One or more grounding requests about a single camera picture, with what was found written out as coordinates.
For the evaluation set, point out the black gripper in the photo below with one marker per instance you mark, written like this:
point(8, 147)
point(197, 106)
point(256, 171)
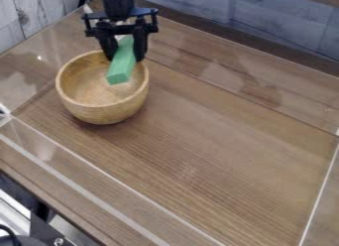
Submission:
point(139, 23)

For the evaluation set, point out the green rectangular block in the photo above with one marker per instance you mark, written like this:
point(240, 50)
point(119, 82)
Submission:
point(123, 62)

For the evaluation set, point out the wooden bowl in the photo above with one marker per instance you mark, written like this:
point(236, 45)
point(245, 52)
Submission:
point(92, 100)

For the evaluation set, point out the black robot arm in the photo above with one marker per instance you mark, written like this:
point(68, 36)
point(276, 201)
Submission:
point(119, 8)

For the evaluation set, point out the clear acrylic corner bracket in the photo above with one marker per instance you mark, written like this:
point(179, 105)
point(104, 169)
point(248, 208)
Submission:
point(88, 10)

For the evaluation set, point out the black metal table frame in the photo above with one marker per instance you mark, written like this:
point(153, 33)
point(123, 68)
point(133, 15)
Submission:
point(25, 218)

